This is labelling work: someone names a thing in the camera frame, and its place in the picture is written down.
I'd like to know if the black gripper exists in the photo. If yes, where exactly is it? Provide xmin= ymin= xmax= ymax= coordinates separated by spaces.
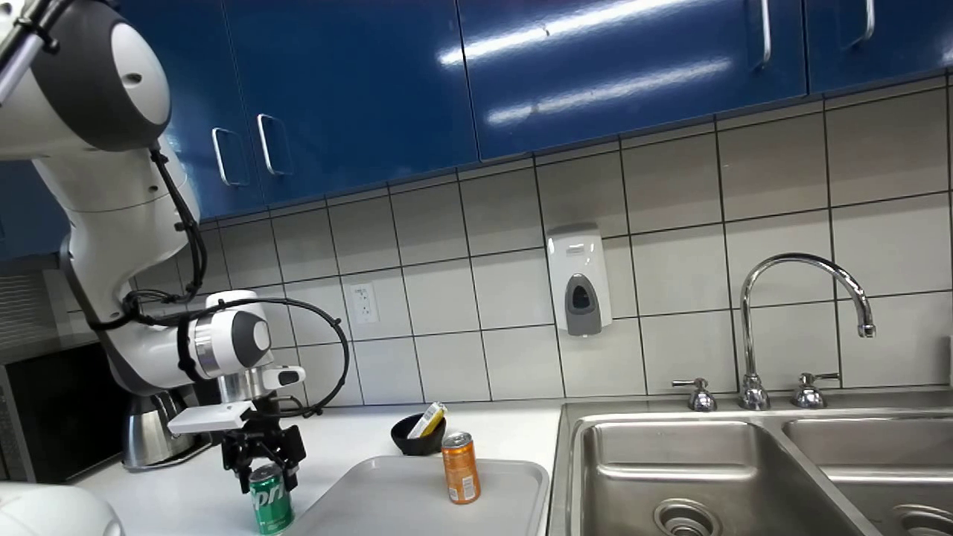
xmin=218 ymin=392 xmax=305 ymax=495

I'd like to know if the green soda can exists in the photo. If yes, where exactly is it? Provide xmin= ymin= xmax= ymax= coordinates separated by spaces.
xmin=248 ymin=456 xmax=299 ymax=536

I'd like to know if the orange soda can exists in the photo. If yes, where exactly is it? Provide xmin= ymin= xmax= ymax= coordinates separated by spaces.
xmin=439 ymin=428 xmax=485 ymax=507

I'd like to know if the gray plastic tray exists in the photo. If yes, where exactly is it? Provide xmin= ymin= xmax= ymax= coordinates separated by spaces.
xmin=287 ymin=453 xmax=552 ymax=536

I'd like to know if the white wrist mounting plate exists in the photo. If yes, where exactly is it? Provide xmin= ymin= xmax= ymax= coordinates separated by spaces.
xmin=165 ymin=400 xmax=260 ymax=438

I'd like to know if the steel coffee carafe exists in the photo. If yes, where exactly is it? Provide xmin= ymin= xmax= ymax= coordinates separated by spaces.
xmin=123 ymin=391 xmax=218 ymax=473

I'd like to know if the black bowl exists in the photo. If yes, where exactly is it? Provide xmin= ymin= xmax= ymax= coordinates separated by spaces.
xmin=386 ymin=412 xmax=450 ymax=458

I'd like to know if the yellow snack packet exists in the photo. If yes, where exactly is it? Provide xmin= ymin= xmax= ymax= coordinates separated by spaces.
xmin=409 ymin=400 xmax=450 ymax=440

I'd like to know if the black microwave oven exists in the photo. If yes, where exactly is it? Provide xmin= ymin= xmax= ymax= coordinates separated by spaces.
xmin=0 ymin=340 xmax=130 ymax=485

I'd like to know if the blue glossy cabinet door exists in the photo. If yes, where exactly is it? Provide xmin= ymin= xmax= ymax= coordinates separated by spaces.
xmin=0 ymin=0 xmax=252 ymax=266
xmin=455 ymin=0 xmax=809 ymax=162
xmin=802 ymin=0 xmax=953 ymax=97
xmin=243 ymin=0 xmax=473 ymax=203

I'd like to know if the stainless steel double sink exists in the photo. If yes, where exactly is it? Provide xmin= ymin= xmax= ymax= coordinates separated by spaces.
xmin=544 ymin=388 xmax=953 ymax=536

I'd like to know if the steel sink drain strainer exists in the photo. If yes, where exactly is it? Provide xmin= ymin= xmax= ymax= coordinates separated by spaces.
xmin=890 ymin=501 xmax=953 ymax=536
xmin=651 ymin=495 xmax=721 ymax=536

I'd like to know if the chrome gooseneck faucet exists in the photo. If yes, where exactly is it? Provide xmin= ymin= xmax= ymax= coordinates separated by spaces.
xmin=736 ymin=251 xmax=879 ymax=412

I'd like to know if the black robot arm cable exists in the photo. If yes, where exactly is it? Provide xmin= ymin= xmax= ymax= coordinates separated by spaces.
xmin=63 ymin=145 xmax=355 ymax=412

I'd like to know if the white wall outlet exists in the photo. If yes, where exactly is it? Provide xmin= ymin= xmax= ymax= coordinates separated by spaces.
xmin=339 ymin=279 xmax=382 ymax=340

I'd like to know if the silver cabinet door handle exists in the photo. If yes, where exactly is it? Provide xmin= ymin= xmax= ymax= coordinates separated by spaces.
xmin=209 ymin=124 xmax=242 ymax=191
xmin=757 ymin=0 xmax=777 ymax=71
xmin=858 ymin=0 xmax=882 ymax=47
xmin=252 ymin=111 xmax=288 ymax=179

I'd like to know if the white wall soap dispenser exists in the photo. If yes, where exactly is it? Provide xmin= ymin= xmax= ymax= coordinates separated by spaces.
xmin=544 ymin=229 xmax=617 ymax=340

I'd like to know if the chrome faucet tap handle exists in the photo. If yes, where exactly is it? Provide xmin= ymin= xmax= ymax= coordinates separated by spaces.
xmin=669 ymin=374 xmax=721 ymax=413
xmin=790 ymin=370 xmax=842 ymax=412

